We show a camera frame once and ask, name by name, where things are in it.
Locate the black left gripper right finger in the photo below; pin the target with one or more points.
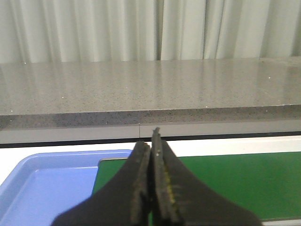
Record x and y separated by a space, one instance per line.
181 199

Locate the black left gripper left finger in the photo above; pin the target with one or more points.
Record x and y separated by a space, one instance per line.
123 201

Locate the blue plastic tray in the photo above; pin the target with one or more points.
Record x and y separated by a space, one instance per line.
43 185

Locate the green conveyor belt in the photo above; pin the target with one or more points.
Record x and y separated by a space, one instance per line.
267 184

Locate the grey speckled stone counter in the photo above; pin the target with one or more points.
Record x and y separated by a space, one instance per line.
51 102

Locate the white pleated curtain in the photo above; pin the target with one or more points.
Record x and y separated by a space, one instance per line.
33 31

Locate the aluminium conveyor side rail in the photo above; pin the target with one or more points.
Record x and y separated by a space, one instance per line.
232 146

